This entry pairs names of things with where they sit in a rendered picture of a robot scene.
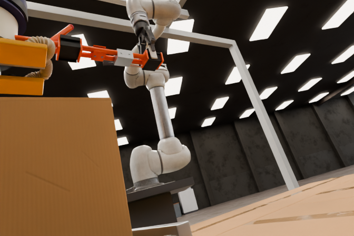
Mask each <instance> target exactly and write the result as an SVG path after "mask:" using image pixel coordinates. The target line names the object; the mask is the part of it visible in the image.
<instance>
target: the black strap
mask: <svg viewBox="0 0 354 236"><path fill-rule="evenodd" d="M8 1H9V2H11V3H12V4H13V5H15V6H16V7H17V8H18V9H19V10H20V11H21V12H22V14H23V16H24V18H25V21H26V27H27V24H28V12H27V9H26V7H25V5H24V4H23V3H22V1H21V0H8Z"/></svg>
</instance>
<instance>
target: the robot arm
mask: <svg viewBox="0 0 354 236"><path fill-rule="evenodd" d="M126 10H127V14H128V16H129V18H130V21H131V24H132V28H133V29H134V31H135V34H136V36H137V37H138V38H139V43H137V44H136V46H135V47H134V48H133V49H132V52H133V53H138V54H143V53H144V52H145V50H146V49H147V48H149V51H150V56H151V59H158V57H157V54H156V51H155V47H154V46H155V44H154V42H156V40H157V39H158V38H159V37H160V36H161V34H162V33H163V31H164V29H165V27H166V26H168V25H169V24H170V23H171V22H172V21H173V20H175V19H177V18H179V17H180V15H181V6H180V4H179V3H178V2H177V1H174V0H126ZM150 19H152V20H153V21H154V23H155V28H154V30H153V31H152V29H151V27H150V23H149V20H150ZM169 77H170V76H169V71H168V70H167V71H163V70H155V71H146V70H142V68H140V67H131V66H130V67H125V70H124V80H125V83H126V85H127V86H128V87H129V88H132V89H133V88H136V87H138V86H142V85H146V87H147V89H148V90H149V91H150V93H151V98H152V103H153V108H154V113H155V118H156V123H157V126H158V132H159V136H160V142H159V143H158V150H156V151H155V150H152V148H151V147H149V146H146V145H141V146H138V147H136V148H134V149H133V151H132V153H131V158H130V169H131V176H132V180H133V184H134V186H133V187H132V188H130V189H128V190H126V194H128V193H132V192H136V191H139V190H144V189H147V188H151V187H154V186H158V185H161V184H164V183H159V179H158V175H160V174H164V173H170V172H174V171H177V170H179V169H181V168H183V167H185V166H186V165H187V164H188V163H189V162H190V159H191V154H190V151H189V149H188V148H187V147H186V146H185V145H182V144H181V143H180V141H179V139H177V138H176V137H174V133H173V128H172V123H171V119H170V115H169V110H168V105H167V101H166V97H165V92H164V87H165V83H167V82H168V80H169Z"/></svg>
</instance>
